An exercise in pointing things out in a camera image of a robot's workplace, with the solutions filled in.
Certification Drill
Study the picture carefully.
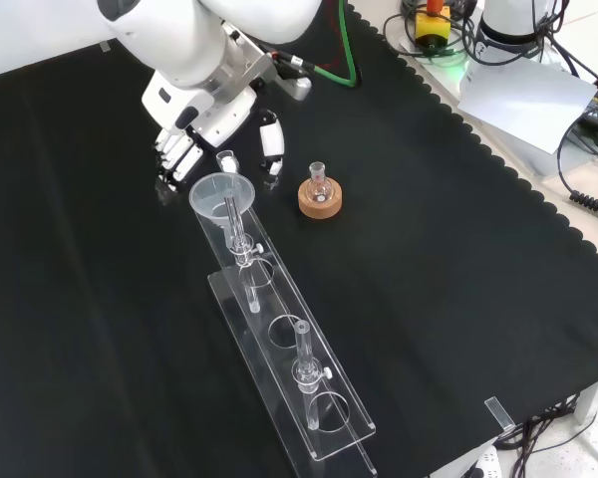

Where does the black cable bundle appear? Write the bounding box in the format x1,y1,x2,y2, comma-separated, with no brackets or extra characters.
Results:
497,392,598,478

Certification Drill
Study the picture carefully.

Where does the black cloth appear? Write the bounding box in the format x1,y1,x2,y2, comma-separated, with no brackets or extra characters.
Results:
0,4,598,478

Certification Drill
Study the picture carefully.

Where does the cork ring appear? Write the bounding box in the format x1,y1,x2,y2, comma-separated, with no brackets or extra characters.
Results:
297,178,342,219

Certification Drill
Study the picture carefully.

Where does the white table leg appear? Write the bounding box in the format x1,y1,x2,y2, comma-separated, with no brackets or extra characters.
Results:
575,375,598,427

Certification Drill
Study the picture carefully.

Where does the yellow stop button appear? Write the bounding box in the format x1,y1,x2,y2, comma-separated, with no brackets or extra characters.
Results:
414,0,452,51

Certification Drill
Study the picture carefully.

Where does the clear plastic cloth clip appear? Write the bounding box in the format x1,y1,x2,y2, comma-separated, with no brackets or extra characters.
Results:
483,396,514,432

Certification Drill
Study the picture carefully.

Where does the black coiled cable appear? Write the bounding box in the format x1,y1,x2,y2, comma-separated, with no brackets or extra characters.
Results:
556,114,598,221

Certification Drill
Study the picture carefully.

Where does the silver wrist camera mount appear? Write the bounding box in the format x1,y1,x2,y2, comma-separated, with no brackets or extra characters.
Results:
271,74,314,103

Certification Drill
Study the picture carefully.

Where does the pale grey board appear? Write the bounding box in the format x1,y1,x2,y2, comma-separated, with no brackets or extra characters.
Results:
456,57,598,155

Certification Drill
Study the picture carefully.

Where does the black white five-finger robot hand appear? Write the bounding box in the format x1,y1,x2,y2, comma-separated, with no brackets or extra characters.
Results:
142,72,286,194

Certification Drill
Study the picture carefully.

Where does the small round-bottom glass flask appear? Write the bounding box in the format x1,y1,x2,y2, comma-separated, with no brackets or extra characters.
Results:
306,160,334,203

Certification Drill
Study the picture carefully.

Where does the white power strip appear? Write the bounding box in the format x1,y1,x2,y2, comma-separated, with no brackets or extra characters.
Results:
470,444,503,478

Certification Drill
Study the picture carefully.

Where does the clear plastic funnel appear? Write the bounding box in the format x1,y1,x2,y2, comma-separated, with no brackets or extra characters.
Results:
187,171,256,238

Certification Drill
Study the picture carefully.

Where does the clear acrylic funnel stand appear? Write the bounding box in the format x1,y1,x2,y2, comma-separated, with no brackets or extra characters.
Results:
193,150,379,478

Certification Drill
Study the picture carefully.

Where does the green cable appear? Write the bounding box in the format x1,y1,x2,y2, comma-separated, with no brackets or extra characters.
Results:
314,0,364,90

